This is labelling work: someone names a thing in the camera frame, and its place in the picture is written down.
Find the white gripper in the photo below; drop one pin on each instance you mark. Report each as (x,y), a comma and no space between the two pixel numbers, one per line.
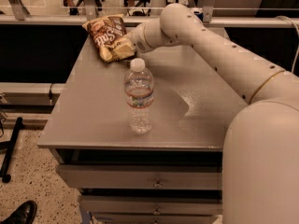
(135,38)

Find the brown sea salt chip bag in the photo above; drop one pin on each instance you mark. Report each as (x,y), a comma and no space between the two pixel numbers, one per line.
(104,32)

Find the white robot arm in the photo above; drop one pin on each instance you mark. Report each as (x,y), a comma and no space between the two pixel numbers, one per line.
(260,164)

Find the clear plastic water bottle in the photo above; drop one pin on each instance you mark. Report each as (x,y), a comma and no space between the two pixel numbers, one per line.
(139,95)

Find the right black office chair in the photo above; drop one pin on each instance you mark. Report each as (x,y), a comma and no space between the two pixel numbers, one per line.
(136,7)

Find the blue Pepsi can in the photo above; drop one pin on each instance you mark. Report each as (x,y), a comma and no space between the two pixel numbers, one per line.
(198,12)

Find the grey drawer cabinet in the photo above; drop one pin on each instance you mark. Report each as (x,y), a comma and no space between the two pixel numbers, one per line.
(150,153)

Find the metal railing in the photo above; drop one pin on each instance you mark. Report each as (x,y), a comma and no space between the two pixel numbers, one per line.
(21,14)

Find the top grey drawer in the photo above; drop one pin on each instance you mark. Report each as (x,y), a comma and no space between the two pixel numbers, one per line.
(138,177)

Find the grey drawer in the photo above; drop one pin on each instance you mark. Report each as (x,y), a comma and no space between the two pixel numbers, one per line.
(138,177)
(145,219)
(148,205)

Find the black stand leg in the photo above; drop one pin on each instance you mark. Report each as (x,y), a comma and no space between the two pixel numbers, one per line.
(8,147)

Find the middle grey drawer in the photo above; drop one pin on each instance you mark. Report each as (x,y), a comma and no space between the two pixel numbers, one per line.
(148,205)

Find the bottom grey drawer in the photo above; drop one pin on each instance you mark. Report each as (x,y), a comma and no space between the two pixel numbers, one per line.
(145,219)

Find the black leather shoe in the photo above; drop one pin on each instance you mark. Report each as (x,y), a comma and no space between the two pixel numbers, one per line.
(24,214)

